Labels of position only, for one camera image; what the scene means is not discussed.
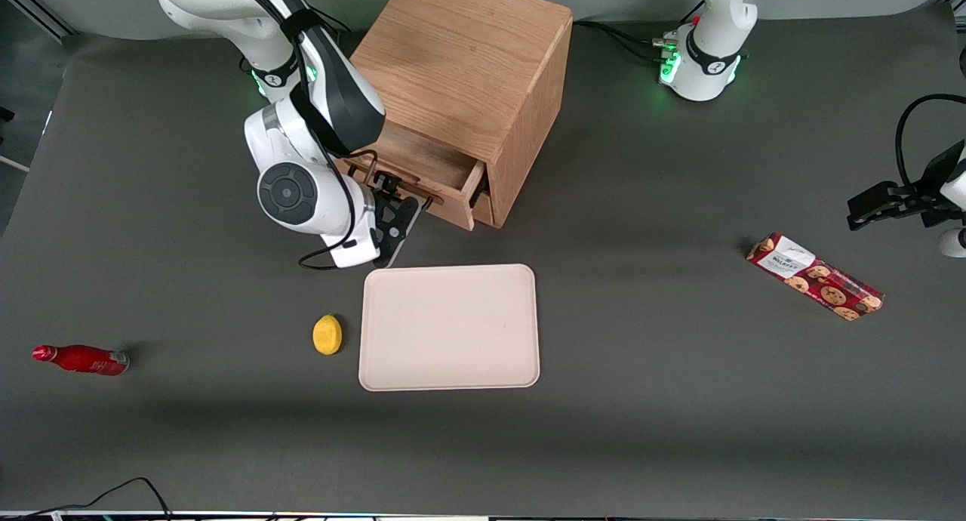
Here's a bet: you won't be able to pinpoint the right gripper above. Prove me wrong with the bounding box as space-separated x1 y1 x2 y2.
321 172 422 271

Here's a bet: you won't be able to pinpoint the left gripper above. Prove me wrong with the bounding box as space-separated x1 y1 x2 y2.
847 140 966 231

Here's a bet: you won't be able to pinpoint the wooden drawer with black handle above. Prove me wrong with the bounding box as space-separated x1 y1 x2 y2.
471 190 497 229
336 121 488 232

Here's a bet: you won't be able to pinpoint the oak wooden drawer cabinet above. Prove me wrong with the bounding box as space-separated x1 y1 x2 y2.
336 0 574 229

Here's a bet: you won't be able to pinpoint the red tartan cookie box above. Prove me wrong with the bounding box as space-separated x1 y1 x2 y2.
746 233 884 322

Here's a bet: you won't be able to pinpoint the beige rectangular tray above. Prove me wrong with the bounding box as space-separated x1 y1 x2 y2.
358 264 541 392

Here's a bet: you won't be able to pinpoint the yellow lemon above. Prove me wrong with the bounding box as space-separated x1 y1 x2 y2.
312 314 343 356

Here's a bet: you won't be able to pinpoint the red bottle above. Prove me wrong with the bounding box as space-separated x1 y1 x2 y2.
32 344 131 377

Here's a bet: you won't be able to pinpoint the black looped wrist cable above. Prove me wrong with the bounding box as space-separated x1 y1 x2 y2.
894 93 966 199

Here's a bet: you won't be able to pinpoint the black cable along right arm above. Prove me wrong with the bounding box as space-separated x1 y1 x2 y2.
230 0 380 271

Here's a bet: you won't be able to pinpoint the black right arm base cable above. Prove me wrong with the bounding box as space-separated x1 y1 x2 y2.
313 11 355 35

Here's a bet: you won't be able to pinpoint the black left arm base cables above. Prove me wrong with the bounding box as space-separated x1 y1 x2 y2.
571 18 669 63

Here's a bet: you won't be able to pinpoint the thin black floor cable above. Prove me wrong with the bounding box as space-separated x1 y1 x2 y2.
0 476 174 521

